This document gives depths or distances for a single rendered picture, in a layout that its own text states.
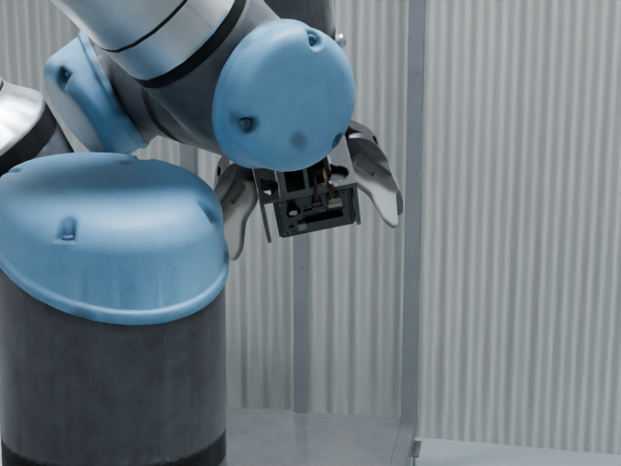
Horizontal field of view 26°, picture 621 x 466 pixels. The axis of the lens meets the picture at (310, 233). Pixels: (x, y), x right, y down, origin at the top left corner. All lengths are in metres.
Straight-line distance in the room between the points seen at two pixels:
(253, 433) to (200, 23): 2.32
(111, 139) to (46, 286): 0.17
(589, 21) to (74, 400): 2.38
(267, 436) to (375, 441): 0.23
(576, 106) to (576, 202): 0.21
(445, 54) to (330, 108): 2.30
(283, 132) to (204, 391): 0.13
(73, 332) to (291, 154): 0.14
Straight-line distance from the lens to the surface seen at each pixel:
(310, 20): 0.85
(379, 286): 3.10
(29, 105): 0.77
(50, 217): 0.64
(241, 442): 2.89
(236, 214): 1.04
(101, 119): 0.78
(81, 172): 0.69
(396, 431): 2.94
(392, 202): 1.05
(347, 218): 0.99
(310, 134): 0.67
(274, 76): 0.66
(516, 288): 3.07
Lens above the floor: 1.29
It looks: 15 degrees down
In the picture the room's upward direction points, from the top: straight up
